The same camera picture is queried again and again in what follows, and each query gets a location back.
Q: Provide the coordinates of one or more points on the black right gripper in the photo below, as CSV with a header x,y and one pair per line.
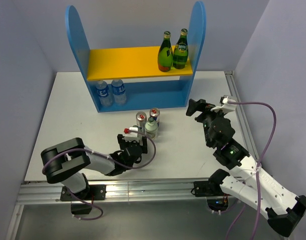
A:
x,y
201,105

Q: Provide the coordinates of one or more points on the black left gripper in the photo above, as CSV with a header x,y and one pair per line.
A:
x,y
123,143

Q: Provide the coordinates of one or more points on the clear Chang water bottle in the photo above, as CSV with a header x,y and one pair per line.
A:
x,y
151,128

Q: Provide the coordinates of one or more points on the Red Bull can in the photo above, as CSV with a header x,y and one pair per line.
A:
x,y
141,119
155,113

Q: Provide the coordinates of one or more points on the green Perrier bottle yellow label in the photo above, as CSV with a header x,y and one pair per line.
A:
x,y
180,54

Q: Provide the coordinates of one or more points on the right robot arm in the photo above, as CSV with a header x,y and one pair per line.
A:
x,y
243,178

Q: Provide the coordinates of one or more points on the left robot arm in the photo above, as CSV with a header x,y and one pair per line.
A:
x,y
63,162

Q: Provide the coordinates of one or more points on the blue shelf yellow board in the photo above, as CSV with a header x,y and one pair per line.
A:
x,y
146,86

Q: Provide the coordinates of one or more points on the plastic water bottle blue label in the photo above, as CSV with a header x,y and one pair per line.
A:
x,y
104,94

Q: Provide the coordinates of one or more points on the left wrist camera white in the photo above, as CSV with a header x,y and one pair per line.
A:
x,y
132,135

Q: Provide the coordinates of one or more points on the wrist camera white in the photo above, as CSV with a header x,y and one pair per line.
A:
x,y
132,135
225,105

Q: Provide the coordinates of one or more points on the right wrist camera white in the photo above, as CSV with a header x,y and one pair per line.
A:
x,y
225,105

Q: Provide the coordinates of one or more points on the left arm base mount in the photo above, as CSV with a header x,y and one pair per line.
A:
x,y
82,203

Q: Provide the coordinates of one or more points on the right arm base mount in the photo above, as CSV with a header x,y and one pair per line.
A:
x,y
217,200

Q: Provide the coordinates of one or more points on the aluminium frame rail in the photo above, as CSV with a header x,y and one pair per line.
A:
x,y
159,194

